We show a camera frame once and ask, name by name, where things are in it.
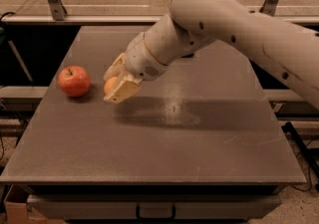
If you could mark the white rail beam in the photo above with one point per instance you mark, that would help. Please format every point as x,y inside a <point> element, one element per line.
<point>79,20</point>

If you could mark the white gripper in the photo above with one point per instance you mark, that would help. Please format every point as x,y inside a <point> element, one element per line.
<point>141,58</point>

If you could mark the cardboard box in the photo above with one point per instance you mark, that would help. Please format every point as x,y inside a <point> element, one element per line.
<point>18,212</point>

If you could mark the red apple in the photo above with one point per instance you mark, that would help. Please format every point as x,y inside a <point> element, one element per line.
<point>74,81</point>

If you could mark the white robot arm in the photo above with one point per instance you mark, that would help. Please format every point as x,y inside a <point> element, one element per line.
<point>288,52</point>

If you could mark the grey drawer with handle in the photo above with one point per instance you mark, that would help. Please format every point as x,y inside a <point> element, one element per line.
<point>184,207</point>

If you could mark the black stand leg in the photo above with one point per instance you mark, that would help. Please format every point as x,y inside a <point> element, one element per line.
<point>310,155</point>

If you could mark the orange fruit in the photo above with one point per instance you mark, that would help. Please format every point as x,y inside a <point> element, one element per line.
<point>109,84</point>

